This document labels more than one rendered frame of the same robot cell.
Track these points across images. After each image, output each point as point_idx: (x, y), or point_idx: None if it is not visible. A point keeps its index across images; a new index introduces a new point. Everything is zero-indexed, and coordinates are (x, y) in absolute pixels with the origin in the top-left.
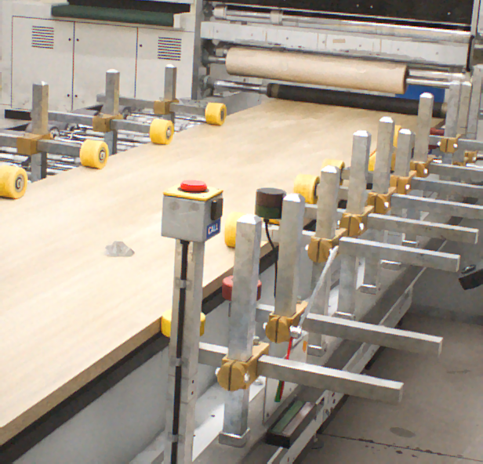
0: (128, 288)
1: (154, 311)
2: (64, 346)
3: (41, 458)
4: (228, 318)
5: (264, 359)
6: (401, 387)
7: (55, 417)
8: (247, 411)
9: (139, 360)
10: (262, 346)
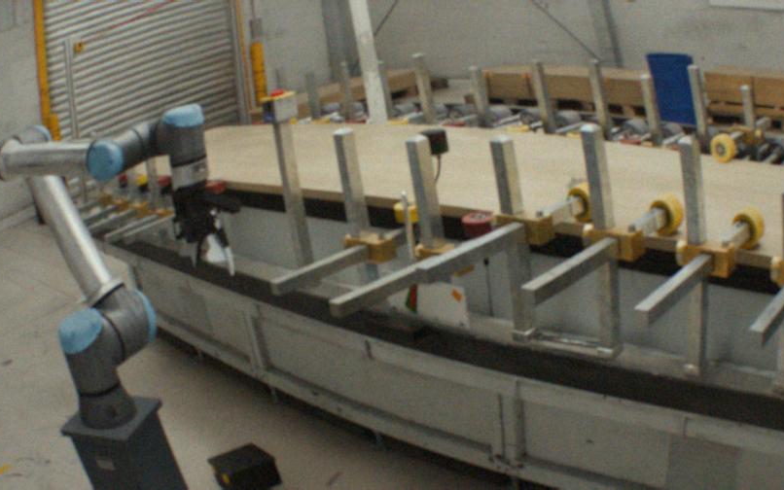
0: (486, 192)
1: None
2: (385, 186)
3: (345, 232)
4: None
5: (359, 246)
6: (271, 281)
7: None
8: (366, 281)
9: None
10: (374, 241)
